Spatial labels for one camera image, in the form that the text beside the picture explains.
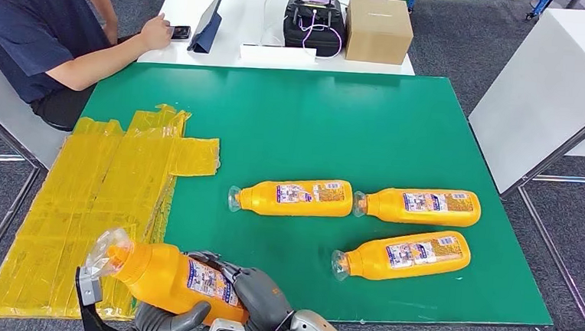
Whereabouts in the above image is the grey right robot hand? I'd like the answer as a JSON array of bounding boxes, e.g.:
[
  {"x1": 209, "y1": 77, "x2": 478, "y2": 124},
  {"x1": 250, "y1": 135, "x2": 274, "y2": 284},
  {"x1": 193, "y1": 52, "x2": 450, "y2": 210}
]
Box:
[{"x1": 181, "y1": 250, "x2": 299, "y2": 331}]

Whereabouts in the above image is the person's right hand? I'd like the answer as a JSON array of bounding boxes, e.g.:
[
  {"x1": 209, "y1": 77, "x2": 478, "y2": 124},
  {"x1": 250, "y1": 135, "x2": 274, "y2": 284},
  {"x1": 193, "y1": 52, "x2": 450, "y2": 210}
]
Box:
[{"x1": 138, "y1": 10, "x2": 176, "y2": 54}]

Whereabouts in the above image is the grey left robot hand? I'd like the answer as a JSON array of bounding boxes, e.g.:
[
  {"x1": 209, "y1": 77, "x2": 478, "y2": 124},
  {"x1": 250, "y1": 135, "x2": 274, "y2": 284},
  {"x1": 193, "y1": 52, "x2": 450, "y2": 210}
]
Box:
[{"x1": 132, "y1": 297, "x2": 213, "y2": 331}]

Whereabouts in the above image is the black smartphone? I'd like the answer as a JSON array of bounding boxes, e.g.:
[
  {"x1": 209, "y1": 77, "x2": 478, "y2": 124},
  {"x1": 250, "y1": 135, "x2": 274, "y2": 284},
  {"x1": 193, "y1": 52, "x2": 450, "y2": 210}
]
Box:
[{"x1": 169, "y1": 24, "x2": 192, "y2": 41}]

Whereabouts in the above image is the orange detergent bottle clear cap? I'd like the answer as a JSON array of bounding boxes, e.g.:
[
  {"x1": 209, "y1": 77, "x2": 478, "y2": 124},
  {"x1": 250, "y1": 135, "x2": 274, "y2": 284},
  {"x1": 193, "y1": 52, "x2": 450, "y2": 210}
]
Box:
[
  {"x1": 351, "y1": 183, "x2": 483, "y2": 229},
  {"x1": 330, "y1": 223, "x2": 473, "y2": 290},
  {"x1": 227, "y1": 172, "x2": 355, "y2": 221},
  {"x1": 82, "y1": 225, "x2": 254, "y2": 329}
]

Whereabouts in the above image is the tablet in blue folio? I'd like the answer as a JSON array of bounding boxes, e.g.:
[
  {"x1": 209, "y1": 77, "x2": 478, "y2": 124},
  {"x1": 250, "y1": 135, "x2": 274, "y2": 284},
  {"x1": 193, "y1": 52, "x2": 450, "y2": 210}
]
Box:
[{"x1": 186, "y1": 0, "x2": 226, "y2": 56}]

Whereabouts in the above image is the person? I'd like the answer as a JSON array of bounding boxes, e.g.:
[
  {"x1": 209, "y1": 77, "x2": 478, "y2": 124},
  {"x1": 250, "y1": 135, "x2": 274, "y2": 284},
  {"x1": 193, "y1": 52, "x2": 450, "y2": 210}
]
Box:
[{"x1": 0, "y1": 0, "x2": 177, "y2": 139}]

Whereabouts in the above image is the black remote controller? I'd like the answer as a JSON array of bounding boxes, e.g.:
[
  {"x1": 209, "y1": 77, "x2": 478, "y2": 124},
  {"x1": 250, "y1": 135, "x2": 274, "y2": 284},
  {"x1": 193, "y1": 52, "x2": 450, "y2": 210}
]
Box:
[{"x1": 286, "y1": 0, "x2": 347, "y2": 31}]

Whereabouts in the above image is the black equipment case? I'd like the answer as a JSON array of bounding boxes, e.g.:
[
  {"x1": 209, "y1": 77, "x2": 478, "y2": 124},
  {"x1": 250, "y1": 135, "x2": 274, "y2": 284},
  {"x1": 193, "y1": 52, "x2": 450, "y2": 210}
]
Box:
[{"x1": 281, "y1": 1, "x2": 349, "y2": 60}]

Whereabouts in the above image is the green table mat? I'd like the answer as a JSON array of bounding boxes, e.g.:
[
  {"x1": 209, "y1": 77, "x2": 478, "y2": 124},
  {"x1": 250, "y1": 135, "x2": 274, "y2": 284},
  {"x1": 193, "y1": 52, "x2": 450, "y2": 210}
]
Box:
[{"x1": 62, "y1": 54, "x2": 567, "y2": 331}]

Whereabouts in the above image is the brown cardboard box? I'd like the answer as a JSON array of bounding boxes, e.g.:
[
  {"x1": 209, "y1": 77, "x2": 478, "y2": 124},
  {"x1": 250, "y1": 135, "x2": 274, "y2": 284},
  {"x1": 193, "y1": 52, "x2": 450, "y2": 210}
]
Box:
[{"x1": 342, "y1": 0, "x2": 416, "y2": 67}]

